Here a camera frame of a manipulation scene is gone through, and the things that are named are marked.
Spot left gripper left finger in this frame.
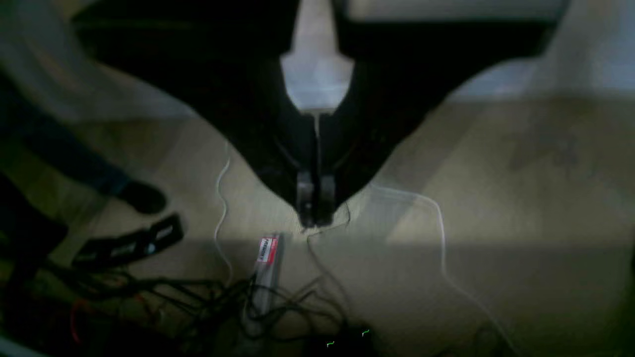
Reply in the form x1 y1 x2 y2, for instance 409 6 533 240
72 17 316 228

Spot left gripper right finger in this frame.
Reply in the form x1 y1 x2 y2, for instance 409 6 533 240
317 17 560 226

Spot black shoe and leg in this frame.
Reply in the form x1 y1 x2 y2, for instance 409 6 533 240
0 74 167 215

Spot red labelled grey package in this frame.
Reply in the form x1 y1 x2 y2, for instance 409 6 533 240
247 233 283 321

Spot tangled black floor cables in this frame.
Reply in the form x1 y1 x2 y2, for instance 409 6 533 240
30 258 378 357

